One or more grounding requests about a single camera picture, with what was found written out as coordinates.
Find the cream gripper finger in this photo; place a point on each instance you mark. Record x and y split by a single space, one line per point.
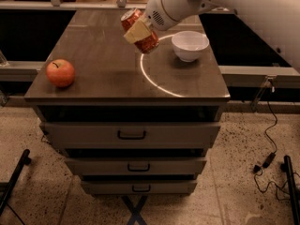
138 31

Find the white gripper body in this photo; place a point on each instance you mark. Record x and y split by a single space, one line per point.
157 10

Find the red coke can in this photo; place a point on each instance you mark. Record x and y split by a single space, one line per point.
128 19

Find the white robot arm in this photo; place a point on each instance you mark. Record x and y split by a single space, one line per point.
276 22

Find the white bowl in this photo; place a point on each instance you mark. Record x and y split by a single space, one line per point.
189 45

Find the red apple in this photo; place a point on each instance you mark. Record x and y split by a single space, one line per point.
60 73

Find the grey drawer cabinet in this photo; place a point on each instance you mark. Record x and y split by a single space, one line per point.
116 83

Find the top grey drawer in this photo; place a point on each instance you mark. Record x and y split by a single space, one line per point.
125 135

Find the grey drawer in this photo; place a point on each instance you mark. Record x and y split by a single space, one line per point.
139 187
136 165
125 135

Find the middle grey drawer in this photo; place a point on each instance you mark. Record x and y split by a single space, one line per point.
136 165

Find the bottom grey drawer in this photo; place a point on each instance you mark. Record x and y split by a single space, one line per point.
139 187

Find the black left floor bar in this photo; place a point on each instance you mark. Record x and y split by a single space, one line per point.
6 188

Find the black floor bar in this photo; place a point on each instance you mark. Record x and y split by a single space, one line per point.
6 188
287 167

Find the blue tape cross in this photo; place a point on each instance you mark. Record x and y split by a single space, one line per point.
135 210

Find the black right floor bar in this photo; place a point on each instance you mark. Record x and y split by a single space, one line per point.
287 167

